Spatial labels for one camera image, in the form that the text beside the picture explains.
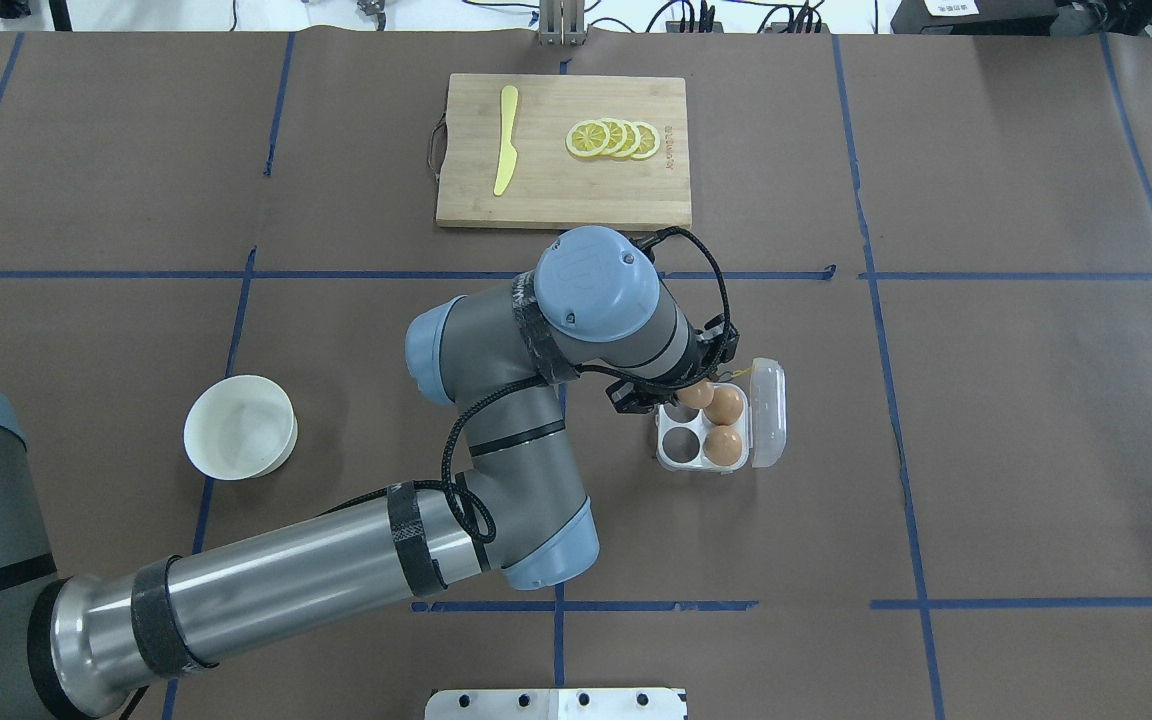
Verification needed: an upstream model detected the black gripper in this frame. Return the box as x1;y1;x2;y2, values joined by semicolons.
605;325;740;414

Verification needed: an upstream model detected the brown egg from bowl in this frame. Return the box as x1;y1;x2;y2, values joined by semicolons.
675;379;717;410

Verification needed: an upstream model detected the clear plastic egg box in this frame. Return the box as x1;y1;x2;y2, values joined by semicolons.
655;357;788;473

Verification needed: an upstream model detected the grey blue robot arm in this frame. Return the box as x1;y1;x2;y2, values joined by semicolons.
0;225;738;719

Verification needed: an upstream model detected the brown egg rear in box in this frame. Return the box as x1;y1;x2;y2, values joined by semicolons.
703;382;745;427

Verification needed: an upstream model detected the brown egg in box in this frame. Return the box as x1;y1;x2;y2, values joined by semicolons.
703;425;745;468
703;382;745;427

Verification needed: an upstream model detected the brown egg front in box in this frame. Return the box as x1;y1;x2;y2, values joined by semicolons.
703;425;745;468

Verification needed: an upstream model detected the lemon slice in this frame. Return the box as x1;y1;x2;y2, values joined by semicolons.
630;120;660;160
609;120;641;158
598;118;627;156
564;120;612;158

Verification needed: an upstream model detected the bamboo cutting board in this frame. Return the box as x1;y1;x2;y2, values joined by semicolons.
435;73;692;232

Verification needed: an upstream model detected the yellow plastic knife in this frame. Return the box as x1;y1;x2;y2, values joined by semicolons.
493;85;518;197

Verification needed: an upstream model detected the black device on bench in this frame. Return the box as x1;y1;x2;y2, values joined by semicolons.
890;1;1115;37

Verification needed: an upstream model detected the white bowl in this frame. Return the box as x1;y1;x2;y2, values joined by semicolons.
182;376;300;482

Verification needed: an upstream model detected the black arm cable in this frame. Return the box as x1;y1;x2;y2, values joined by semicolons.
321;226;734;546

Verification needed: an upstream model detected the metal bracket at table edge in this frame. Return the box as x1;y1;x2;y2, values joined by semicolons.
536;0;588;47

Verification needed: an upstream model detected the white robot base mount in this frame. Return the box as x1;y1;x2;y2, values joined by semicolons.
422;687;689;719

